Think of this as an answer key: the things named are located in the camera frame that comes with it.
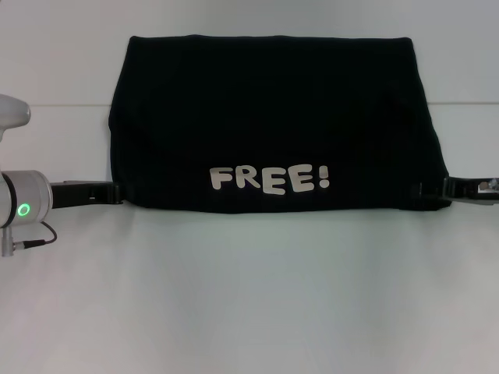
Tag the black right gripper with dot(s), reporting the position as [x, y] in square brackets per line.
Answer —
[468, 192]

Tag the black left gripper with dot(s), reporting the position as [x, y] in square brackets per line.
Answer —
[82, 195]

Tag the black shirt with FREE print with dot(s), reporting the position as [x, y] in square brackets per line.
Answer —
[273, 117]

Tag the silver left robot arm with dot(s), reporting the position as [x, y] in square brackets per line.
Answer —
[23, 198]

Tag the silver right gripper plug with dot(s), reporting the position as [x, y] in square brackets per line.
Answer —
[487, 184]

